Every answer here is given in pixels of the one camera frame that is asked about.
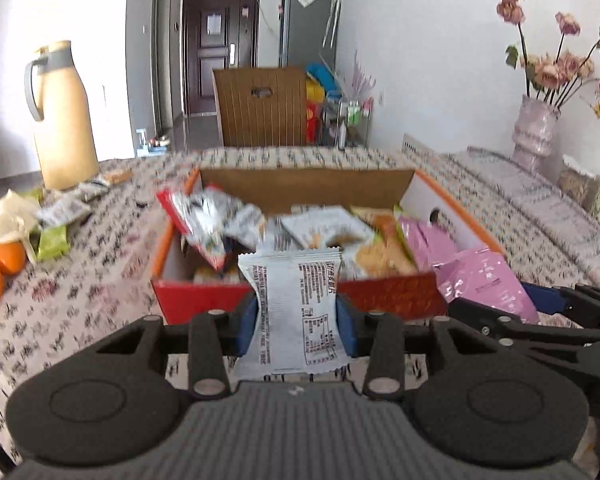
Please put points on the white pumpkin oat crisp pack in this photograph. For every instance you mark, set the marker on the white pumpkin oat crisp pack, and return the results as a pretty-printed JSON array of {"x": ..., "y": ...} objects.
[{"x": 385, "y": 255}]

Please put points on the white oat crisp pack leaning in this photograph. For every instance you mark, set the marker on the white oat crisp pack leaning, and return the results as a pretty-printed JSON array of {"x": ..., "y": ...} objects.
[{"x": 326, "y": 227}]

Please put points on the pink textured flower vase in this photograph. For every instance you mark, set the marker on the pink textured flower vase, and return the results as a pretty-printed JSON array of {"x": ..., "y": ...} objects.
[{"x": 534, "y": 133}]

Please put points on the wooden chair back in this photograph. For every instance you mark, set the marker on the wooden chair back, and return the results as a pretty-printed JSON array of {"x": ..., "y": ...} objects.
[{"x": 259, "y": 107}]

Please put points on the red grey snack bag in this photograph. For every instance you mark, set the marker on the red grey snack bag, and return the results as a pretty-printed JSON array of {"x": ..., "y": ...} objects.
[{"x": 201, "y": 218}]

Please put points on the dark brown entrance door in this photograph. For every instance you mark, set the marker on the dark brown entrance door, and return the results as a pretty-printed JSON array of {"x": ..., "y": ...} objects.
[{"x": 217, "y": 35}]

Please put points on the wire rack with bottles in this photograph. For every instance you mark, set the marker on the wire rack with bottles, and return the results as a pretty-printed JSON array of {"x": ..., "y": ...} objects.
[{"x": 345, "y": 123}]

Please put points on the grey refrigerator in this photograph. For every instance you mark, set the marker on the grey refrigerator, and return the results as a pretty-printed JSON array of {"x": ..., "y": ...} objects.
[{"x": 308, "y": 32}]

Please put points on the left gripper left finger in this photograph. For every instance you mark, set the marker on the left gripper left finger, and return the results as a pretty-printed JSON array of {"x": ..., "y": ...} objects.
[{"x": 121, "y": 396}]

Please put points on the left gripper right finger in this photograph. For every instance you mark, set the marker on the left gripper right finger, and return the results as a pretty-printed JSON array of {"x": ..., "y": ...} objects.
[{"x": 467, "y": 395}]

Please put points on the orange mandarin back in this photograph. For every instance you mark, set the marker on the orange mandarin back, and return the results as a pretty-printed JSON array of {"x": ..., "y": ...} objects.
[{"x": 13, "y": 258}]

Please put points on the pink snack pack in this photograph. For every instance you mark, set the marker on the pink snack pack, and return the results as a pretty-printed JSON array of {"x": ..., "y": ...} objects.
[
  {"x": 426, "y": 243},
  {"x": 484, "y": 277}
]

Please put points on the red cardboard snack box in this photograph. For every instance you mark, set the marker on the red cardboard snack box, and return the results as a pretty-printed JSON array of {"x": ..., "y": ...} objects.
[{"x": 185, "y": 284}]

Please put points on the small green snack pack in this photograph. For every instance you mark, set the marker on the small green snack pack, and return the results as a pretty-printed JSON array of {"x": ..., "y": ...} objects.
[{"x": 53, "y": 243}]

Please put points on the yellow thermos jug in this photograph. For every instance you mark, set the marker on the yellow thermos jug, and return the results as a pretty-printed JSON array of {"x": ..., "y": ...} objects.
[{"x": 57, "y": 100}]

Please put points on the white snack pack back side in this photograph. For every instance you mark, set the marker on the white snack pack back side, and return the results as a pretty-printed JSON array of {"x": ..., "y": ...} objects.
[{"x": 296, "y": 329}]

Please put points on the white cloth flower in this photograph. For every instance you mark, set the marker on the white cloth flower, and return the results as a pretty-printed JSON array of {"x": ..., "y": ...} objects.
[{"x": 17, "y": 220}]

